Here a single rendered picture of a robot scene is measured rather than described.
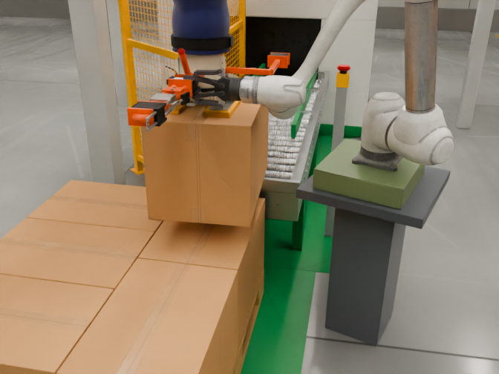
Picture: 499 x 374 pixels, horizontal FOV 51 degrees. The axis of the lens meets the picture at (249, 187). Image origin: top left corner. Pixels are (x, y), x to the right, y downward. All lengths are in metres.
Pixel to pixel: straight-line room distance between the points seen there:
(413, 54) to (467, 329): 1.42
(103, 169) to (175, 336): 2.06
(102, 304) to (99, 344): 0.20
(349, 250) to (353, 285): 0.17
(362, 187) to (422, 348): 0.88
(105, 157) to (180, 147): 1.68
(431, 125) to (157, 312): 1.12
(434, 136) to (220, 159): 0.74
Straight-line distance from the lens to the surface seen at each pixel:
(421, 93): 1.87
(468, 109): 5.37
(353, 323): 2.48
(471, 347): 2.64
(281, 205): 2.54
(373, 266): 2.27
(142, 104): 1.51
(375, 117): 2.05
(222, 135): 1.84
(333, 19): 1.80
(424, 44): 1.81
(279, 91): 1.69
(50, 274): 2.06
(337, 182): 2.05
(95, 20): 3.30
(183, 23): 1.95
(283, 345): 2.45
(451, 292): 2.94
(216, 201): 1.95
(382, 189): 2.00
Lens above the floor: 1.66
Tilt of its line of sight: 26 degrees down
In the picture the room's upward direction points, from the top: straight up
